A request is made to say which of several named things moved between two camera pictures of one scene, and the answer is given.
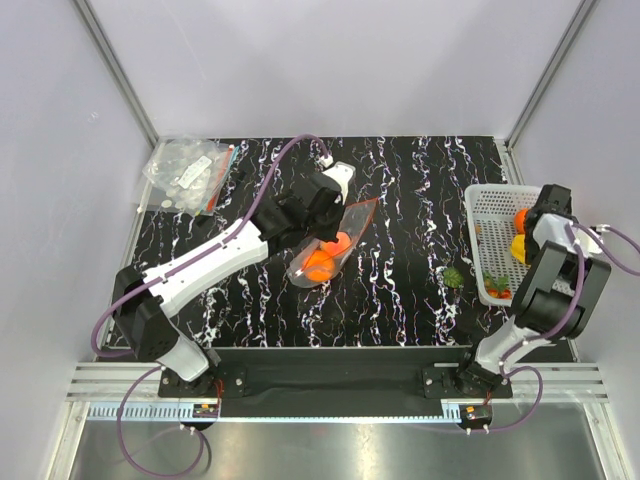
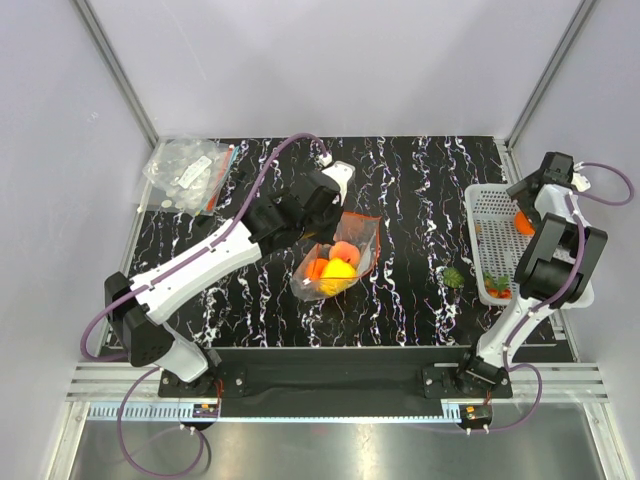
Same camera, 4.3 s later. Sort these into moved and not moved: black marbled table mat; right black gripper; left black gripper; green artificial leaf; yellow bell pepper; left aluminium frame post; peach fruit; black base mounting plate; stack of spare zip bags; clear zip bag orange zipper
Moved: right black gripper; yellow bell pepper; peach fruit; clear zip bag orange zipper
Not moved: left aluminium frame post; stack of spare zip bags; black base mounting plate; left black gripper; black marbled table mat; green artificial leaf
